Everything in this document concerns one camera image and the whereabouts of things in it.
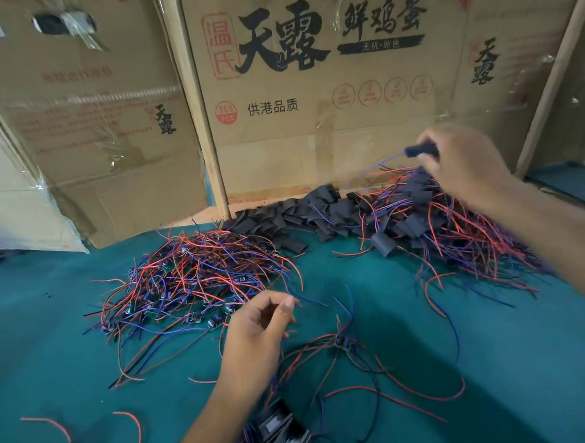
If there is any person's right hand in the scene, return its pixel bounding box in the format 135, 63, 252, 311
414, 119, 521, 218

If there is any person's left hand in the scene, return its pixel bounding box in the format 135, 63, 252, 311
212, 288, 306, 408

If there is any black sleeved module with wires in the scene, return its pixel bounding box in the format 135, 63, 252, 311
338, 142, 442, 187

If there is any person's left forearm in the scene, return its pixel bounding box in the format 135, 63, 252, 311
158, 379, 269, 443

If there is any person's right forearm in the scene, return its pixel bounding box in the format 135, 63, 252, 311
483, 169, 585, 328

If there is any pile of black heat-shrink sleeves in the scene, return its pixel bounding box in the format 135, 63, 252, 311
219, 181, 374, 259

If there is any large cardboard box black print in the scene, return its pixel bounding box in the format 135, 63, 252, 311
179, 0, 585, 211

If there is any slanted wooden batten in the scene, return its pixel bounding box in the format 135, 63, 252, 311
504, 0, 585, 179

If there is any green felt table cover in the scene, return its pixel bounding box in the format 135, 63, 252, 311
0, 198, 585, 443

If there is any taped brown cardboard box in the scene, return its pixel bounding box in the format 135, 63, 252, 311
0, 0, 213, 255

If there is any plastic-wrapped pale cardboard box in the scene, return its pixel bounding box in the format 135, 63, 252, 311
0, 69, 90, 259

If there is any loose wired circuit module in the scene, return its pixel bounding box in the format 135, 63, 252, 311
257, 278, 471, 443

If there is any pile of sleeved wired modules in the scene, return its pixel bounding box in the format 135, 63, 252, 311
326, 156, 558, 326

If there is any pile of bare wired circuit modules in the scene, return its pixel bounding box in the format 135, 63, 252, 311
77, 212, 332, 391

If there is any loose red wire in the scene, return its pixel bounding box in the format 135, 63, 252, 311
112, 409, 144, 443
20, 414, 73, 443

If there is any wooden post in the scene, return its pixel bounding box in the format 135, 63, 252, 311
156, 0, 232, 225

